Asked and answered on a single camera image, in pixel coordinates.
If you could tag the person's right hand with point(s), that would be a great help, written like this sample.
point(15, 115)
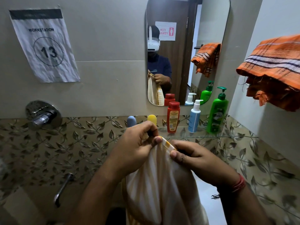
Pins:
point(206, 166)

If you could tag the person's left hand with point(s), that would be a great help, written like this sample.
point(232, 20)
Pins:
point(131, 154)

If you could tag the grey silicone squeeze bottle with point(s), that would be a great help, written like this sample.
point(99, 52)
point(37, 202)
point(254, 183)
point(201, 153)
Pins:
point(131, 121)

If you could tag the white wash basin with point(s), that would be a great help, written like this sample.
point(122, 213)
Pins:
point(208, 203)

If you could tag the yellow silicone squeeze bottle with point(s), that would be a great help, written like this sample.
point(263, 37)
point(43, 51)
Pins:
point(152, 119)

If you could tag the yellow striped towel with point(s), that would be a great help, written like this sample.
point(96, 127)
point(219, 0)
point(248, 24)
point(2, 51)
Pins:
point(159, 189)

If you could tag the blue white pump bottle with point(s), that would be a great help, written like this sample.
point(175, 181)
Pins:
point(194, 119)

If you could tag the green pump bottle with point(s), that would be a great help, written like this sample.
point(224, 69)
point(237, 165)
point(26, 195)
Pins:
point(216, 114)

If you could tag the red bottle with yellow label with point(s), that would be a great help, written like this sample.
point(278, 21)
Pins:
point(173, 119)

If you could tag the orange plaid towel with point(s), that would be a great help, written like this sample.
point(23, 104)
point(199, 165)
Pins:
point(274, 60)

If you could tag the white crumpled paper sign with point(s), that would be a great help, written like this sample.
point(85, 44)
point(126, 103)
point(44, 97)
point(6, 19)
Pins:
point(46, 51)

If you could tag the chrome wall valve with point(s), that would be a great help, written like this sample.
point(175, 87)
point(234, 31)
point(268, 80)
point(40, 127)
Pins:
point(42, 117)

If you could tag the rounded wall mirror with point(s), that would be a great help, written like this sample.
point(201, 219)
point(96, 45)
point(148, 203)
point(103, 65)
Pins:
point(211, 21)

